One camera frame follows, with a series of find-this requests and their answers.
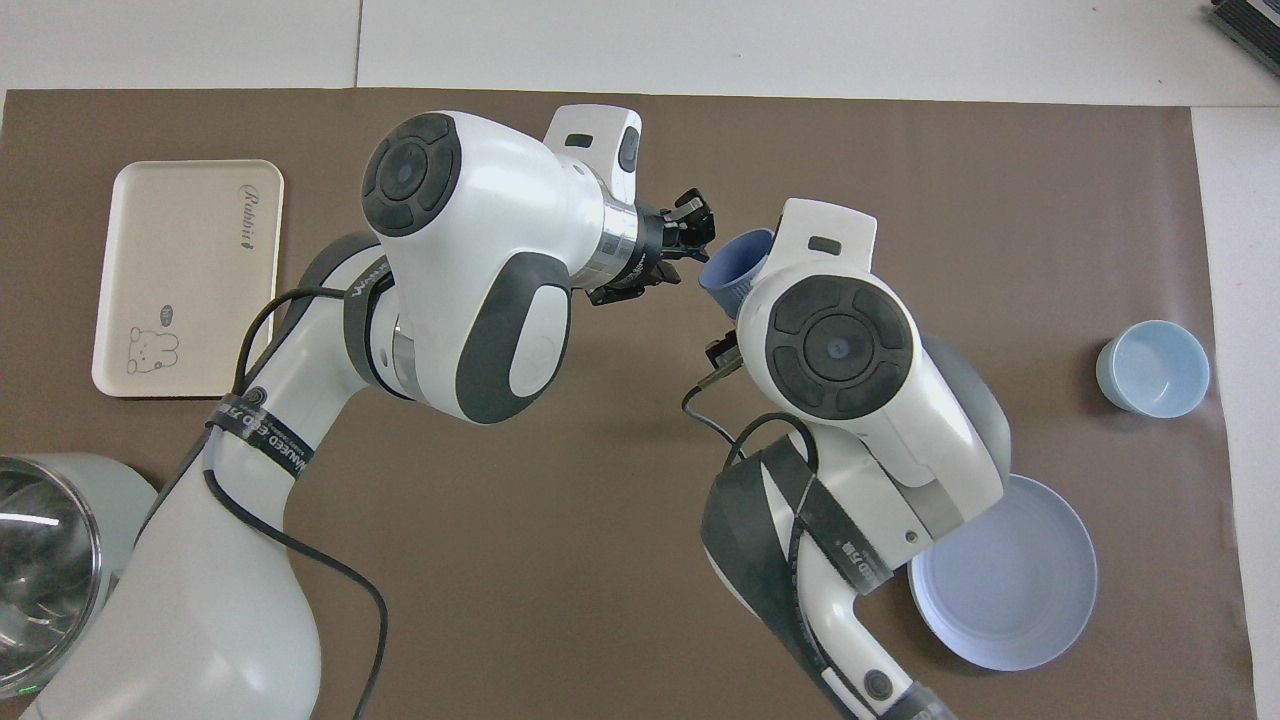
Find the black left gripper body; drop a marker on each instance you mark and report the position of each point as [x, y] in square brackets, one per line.
[655, 248]

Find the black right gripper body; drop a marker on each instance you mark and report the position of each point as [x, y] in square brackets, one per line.
[724, 355]

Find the glass pot lid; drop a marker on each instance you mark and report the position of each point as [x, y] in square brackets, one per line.
[45, 570]

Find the dark grey ridged device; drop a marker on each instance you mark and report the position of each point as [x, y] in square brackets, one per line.
[1250, 20]

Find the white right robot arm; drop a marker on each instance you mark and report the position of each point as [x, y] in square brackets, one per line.
[850, 380]

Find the cream rabbit print tray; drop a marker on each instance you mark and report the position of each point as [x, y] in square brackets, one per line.
[190, 280]

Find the lavender blue plate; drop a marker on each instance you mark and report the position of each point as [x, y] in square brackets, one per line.
[1020, 590]

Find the pale green cooking pot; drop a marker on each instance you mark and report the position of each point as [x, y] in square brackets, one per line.
[125, 485]

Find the light blue bowl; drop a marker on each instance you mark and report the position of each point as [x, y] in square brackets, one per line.
[1155, 370]

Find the brown table mat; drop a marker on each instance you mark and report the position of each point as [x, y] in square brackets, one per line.
[1050, 200]

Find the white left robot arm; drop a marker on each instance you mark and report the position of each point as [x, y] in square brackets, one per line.
[470, 260]

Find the blue ribbed cup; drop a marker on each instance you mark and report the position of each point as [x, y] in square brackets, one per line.
[735, 270]

